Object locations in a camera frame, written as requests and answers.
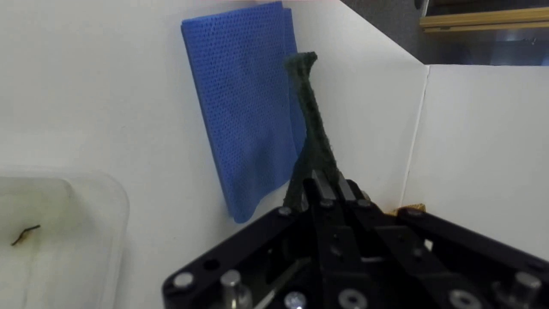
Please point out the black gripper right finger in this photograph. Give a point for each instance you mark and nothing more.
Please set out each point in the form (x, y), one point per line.
(354, 208)

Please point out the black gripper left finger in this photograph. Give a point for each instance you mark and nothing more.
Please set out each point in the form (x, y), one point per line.
(311, 203)

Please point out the black towel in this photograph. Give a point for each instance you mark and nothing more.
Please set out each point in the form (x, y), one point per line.
(316, 151)

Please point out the blue towel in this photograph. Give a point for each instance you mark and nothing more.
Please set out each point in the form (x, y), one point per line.
(251, 113)

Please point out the clear plastic tray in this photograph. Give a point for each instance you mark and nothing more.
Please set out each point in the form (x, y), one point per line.
(61, 239)

